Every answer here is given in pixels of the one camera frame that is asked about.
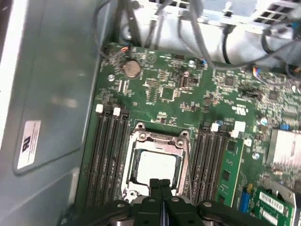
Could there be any silver drive cage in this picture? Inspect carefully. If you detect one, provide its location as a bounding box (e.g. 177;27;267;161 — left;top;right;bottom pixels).
150;0;301;27

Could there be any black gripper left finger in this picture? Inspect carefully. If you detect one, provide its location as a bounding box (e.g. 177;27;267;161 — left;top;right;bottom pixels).
79;178;161;226

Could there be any black cable bundle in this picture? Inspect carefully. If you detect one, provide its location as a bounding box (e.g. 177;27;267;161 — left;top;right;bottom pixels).
119;0;142;47

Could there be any thin grey cable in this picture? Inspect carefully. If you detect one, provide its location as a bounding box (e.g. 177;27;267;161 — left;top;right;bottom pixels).
92;0;114;60

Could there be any silver chipset heatsink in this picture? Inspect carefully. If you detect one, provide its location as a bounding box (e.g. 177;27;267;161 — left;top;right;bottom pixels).
267;128;301;171

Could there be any white case sticker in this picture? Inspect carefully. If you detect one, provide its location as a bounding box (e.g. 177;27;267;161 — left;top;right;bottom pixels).
16;120;42;170

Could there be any round coin battery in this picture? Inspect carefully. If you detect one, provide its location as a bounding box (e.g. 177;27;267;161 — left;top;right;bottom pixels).
123;60;142;79

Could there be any metal socket cover frame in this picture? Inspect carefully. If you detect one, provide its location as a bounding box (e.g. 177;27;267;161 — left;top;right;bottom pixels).
122;130;190;203

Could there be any green RAM stick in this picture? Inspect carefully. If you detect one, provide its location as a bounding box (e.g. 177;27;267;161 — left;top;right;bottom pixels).
217;137;245;207

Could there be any CPU plate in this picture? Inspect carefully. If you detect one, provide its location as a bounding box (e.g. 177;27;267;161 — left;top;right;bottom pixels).
135;150;178;186

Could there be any blue board connector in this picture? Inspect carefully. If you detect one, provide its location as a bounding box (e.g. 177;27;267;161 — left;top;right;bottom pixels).
239;185;251;214

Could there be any black PC case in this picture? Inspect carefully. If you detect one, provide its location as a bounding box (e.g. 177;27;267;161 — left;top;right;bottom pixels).
0;0;301;226

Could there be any CPU socket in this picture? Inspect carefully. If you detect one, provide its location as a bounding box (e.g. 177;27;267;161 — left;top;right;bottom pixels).
121;121;192;205

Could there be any graphics card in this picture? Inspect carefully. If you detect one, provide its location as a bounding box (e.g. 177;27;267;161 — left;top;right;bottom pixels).
253;185;297;226

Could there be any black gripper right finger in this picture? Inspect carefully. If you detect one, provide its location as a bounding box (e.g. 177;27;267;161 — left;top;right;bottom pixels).
160;178;266;226

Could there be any green motherboard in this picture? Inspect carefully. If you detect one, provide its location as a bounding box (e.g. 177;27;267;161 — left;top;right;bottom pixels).
77;42;301;226

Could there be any metal wire locking lever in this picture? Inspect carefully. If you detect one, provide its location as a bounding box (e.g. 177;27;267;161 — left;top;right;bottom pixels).
181;138;193;204

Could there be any short black cable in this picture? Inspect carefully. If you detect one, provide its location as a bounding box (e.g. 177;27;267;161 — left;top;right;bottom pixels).
220;23;236;65

